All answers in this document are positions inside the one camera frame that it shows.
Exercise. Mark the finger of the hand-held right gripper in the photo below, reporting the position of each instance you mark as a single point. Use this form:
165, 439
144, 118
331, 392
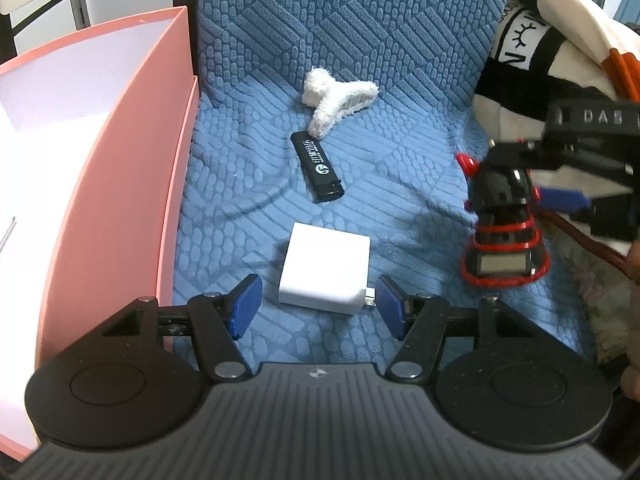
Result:
565, 200
515, 155

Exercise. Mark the black lighter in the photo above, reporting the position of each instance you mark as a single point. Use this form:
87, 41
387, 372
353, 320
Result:
315, 162

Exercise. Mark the blue quilted mat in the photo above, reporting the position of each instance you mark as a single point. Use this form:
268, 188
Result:
400, 60

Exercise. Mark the red and black toy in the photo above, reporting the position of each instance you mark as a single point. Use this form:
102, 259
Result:
500, 247

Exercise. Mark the striped red black white blanket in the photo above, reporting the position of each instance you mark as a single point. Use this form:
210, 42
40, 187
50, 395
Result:
540, 35

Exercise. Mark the large white charger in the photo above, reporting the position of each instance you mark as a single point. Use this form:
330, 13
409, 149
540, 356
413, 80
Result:
322, 265

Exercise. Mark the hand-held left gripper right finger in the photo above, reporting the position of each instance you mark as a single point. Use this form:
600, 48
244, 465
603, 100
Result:
390, 310

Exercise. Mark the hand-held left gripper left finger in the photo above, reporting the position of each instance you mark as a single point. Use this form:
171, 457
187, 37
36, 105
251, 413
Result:
245, 306

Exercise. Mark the blue curtain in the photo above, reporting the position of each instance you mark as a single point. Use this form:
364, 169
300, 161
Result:
629, 7

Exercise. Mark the floral bed sheet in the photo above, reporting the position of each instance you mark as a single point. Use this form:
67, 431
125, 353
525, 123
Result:
595, 305

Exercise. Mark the pink cardboard box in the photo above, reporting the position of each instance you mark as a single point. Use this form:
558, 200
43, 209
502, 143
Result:
125, 185

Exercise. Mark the white fluffy hair claw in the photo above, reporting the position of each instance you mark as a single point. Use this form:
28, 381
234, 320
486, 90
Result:
330, 105

